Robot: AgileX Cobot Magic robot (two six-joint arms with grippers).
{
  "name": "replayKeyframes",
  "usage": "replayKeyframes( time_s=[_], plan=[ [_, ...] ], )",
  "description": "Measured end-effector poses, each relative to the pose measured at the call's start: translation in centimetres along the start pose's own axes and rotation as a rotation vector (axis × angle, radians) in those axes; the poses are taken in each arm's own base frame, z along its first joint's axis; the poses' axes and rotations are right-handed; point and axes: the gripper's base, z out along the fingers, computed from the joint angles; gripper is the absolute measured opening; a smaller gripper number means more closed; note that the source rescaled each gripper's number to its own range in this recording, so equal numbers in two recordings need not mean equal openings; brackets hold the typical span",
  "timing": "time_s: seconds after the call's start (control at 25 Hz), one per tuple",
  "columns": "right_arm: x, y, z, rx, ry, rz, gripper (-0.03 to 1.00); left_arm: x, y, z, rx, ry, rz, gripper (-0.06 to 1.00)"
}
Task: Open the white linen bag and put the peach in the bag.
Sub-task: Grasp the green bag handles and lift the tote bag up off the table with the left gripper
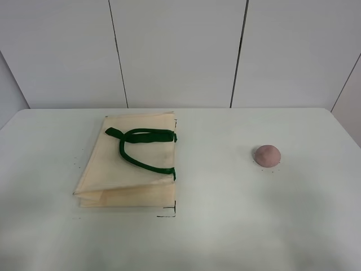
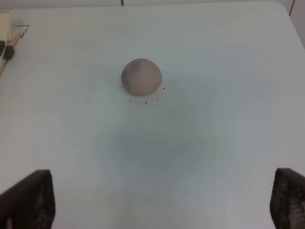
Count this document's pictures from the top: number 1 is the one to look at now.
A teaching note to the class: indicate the white linen bag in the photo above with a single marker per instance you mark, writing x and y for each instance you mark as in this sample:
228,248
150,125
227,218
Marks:
132,163

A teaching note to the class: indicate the pink peach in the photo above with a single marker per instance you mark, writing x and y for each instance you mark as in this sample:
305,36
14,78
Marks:
267,156

